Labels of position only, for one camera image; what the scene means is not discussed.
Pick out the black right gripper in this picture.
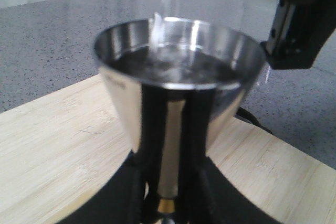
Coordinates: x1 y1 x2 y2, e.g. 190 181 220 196
261 0 335 69

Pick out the steel double jigger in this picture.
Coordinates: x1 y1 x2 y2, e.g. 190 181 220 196
93 20 251 223

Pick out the black cable on table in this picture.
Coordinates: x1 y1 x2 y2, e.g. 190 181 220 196
235 107 274 134

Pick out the wooden cutting board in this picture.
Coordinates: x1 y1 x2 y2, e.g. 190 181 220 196
1 75 335 223

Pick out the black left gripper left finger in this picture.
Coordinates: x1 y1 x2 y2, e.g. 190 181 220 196
59 153 145 223

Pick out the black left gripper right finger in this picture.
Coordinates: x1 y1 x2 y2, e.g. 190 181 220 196
188 158 279 223

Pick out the glass beaker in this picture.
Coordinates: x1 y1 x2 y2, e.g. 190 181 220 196
149 0 276 89

